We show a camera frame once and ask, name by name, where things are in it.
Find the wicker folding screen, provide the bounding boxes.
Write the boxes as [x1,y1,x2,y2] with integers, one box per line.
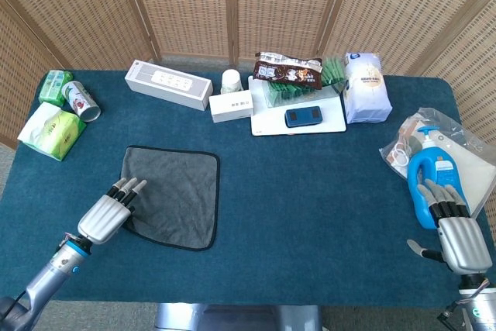
[0,0,496,150]

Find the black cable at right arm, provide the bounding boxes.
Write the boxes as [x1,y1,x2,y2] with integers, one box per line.
[436,299,466,331]

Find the grey cloth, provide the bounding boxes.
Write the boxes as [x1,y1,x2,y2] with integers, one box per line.
[119,145,221,252]

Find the blue carpet table cover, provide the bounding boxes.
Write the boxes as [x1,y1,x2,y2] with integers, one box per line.
[0,70,491,307]

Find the white green drink can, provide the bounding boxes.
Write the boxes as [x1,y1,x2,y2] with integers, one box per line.
[60,81,102,122]

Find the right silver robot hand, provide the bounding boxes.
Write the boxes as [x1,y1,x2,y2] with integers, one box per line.
[406,178,493,273]

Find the large green white tissue pack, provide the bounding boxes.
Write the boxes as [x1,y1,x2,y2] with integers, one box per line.
[17,101,88,162]

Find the small white cardboard box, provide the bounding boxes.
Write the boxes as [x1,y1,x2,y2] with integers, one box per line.
[208,89,255,124]

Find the clear plastic zip bag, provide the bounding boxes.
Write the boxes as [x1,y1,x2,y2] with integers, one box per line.
[378,108,496,212]

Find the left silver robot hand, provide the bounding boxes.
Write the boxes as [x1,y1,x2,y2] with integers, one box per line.
[77,177,148,246]

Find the long white power strip box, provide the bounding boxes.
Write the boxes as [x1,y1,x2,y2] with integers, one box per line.
[124,59,214,112]

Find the white paper flour bag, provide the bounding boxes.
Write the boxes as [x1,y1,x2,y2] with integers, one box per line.
[343,51,393,125]

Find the brown snack bag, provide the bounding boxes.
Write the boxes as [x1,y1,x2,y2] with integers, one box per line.
[253,51,324,91]

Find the white small jar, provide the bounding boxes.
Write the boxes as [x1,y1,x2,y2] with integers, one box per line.
[220,69,244,95]

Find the white flat board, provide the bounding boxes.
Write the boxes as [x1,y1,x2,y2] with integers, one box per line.
[247,75,347,137]

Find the clear box of green sachets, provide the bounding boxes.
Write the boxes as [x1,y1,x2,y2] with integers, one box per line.
[261,57,348,109]

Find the blue detergent pump bottle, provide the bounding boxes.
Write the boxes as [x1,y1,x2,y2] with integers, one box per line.
[406,126,472,230]

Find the dark blue phone case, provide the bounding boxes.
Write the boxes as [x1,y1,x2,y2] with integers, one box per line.
[284,105,323,129]

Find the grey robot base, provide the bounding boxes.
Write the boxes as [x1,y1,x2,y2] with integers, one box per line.
[154,302,322,331]

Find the small green tissue pack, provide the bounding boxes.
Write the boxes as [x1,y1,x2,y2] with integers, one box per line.
[38,70,74,107]

